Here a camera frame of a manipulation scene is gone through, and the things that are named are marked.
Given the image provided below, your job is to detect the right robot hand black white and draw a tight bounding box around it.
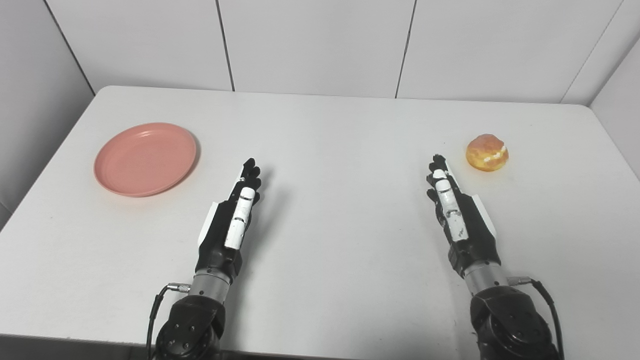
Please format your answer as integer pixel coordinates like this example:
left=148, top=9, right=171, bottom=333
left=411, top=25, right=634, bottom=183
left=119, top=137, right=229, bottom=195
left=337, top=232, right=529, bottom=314
left=426, top=154, right=502, bottom=279

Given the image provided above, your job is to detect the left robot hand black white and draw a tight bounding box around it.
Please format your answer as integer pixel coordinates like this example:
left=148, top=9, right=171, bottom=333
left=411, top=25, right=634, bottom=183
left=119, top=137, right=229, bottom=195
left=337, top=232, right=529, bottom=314
left=196, top=158, right=263, bottom=285

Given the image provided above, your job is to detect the cream puff pastry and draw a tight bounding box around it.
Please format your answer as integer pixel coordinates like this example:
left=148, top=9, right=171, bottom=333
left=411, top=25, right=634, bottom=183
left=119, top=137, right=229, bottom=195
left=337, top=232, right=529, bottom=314
left=465, top=133, right=510, bottom=172

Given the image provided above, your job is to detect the pink round plate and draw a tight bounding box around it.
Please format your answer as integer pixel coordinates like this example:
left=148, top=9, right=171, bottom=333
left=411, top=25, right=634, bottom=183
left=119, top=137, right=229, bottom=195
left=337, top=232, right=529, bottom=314
left=93, top=122, right=198, bottom=198

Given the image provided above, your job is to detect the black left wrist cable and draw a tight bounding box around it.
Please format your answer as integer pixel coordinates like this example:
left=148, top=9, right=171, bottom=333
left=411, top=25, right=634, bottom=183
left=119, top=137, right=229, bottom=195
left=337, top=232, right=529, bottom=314
left=146, top=282, right=192, bottom=360

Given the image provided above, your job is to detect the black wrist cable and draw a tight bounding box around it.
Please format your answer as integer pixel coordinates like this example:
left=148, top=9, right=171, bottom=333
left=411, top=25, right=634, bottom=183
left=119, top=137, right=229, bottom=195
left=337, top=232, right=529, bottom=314
left=507, top=276, right=565, bottom=360
left=146, top=282, right=192, bottom=360

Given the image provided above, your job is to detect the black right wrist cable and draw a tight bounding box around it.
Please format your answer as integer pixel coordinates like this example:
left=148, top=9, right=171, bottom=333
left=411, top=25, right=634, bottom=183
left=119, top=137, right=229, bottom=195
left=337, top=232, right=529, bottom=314
left=507, top=276, right=565, bottom=360

